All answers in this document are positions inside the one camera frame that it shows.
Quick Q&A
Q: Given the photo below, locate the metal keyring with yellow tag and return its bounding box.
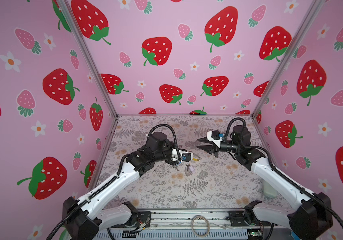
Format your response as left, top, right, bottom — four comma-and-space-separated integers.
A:
192, 154, 202, 162

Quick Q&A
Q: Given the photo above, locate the key with blue tag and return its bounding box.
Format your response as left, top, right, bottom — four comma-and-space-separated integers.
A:
172, 162, 180, 171

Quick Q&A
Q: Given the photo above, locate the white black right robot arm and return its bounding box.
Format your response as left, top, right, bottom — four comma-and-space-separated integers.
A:
198, 126, 333, 240

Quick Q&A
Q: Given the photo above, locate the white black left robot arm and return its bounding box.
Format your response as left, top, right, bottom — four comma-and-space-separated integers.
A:
59, 132, 192, 240

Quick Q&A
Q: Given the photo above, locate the white plastic case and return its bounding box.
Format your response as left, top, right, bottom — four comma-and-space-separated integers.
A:
262, 180, 278, 199

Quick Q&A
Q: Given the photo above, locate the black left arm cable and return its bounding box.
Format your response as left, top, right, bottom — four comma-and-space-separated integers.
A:
147, 123, 182, 161

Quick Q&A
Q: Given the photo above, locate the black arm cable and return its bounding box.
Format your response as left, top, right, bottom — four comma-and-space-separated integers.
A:
224, 116, 343, 240
147, 123, 182, 161

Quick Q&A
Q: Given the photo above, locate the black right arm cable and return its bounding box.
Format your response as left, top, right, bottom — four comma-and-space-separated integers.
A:
224, 116, 343, 240

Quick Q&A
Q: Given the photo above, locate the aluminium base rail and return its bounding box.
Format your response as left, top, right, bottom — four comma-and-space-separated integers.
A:
105, 209, 290, 240

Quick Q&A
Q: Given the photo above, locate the coiled beige cable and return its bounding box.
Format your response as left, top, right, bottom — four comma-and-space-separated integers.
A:
191, 214, 211, 238

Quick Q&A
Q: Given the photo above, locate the aluminium corner post right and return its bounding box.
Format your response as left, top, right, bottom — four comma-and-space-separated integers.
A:
252, 0, 325, 120

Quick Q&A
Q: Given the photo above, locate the aluminium corner post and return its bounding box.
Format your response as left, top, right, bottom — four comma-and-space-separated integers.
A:
57, 0, 118, 120
252, 0, 325, 120

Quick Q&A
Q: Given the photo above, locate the aluminium corner post left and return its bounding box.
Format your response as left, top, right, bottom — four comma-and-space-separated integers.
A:
57, 0, 118, 120

